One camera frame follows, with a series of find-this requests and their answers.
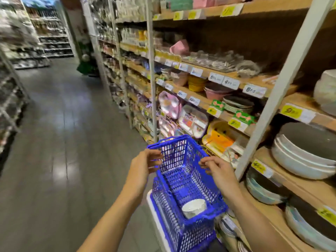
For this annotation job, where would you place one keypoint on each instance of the person's right hand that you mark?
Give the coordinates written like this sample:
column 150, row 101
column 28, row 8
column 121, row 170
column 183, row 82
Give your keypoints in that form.
column 224, row 175

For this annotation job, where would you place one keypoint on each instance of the person's left hand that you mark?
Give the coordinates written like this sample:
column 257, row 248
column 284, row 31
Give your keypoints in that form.
column 140, row 170

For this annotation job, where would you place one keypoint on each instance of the blue shopping basket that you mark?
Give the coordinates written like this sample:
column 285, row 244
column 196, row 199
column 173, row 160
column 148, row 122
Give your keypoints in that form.
column 178, row 181

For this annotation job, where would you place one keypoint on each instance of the person's left forearm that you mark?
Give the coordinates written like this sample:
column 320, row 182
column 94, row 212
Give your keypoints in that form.
column 110, row 225

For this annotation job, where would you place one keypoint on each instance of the person's right forearm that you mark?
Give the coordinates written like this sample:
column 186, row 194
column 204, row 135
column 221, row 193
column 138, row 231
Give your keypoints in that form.
column 257, row 228

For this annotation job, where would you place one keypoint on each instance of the stack of large white bowls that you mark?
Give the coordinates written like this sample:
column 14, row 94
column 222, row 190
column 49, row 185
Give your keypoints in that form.
column 299, row 165

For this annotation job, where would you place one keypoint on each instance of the stack of grey striped bowls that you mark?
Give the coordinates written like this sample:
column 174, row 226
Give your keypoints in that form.
column 166, row 73

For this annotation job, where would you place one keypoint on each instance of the yellow bear divided plate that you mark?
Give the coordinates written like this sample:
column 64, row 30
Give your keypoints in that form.
column 218, row 141

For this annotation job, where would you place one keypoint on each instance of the pink divided kids plate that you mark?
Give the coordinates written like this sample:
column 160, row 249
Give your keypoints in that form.
column 169, row 103
column 166, row 127

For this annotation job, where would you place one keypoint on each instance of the white-lidded green storage box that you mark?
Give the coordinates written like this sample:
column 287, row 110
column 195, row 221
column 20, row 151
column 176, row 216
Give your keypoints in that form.
column 155, row 220

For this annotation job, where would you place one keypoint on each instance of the green sign price tag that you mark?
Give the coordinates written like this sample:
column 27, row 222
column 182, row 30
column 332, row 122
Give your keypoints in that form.
column 212, row 111
column 235, row 124

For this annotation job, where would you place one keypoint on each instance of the white divided kids plate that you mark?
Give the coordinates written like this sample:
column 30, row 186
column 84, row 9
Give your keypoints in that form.
column 193, row 120

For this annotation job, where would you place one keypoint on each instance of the stack of pale green plates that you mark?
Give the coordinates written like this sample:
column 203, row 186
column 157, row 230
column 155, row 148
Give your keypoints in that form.
column 237, row 102

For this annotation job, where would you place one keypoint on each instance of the white price tag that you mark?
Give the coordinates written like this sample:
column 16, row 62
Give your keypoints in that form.
column 157, row 59
column 160, row 82
column 196, row 72
column 254, row 91
column 182, row 94
column 169, row 87
column 231, row 83
column 168, row 63
column 194, row 101
column 215, row 78
column 183, row 67

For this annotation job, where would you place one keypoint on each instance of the bundle of pink ceramic spoons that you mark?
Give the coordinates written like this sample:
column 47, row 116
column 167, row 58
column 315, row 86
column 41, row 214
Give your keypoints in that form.
column 270, row 79

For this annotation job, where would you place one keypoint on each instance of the clear box of spoons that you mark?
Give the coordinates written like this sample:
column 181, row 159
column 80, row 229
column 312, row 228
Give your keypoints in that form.
column 212, row 62

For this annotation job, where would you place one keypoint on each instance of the green floor display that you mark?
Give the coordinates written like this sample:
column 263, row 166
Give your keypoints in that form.
column 88, row 65

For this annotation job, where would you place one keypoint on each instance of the row of yellow plastic dishes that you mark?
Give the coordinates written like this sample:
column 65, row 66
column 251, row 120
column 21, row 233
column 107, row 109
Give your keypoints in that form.
column 168, row 55

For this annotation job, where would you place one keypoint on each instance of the distant metal rack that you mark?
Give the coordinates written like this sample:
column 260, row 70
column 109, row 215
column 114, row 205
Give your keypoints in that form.
column 52, row 36

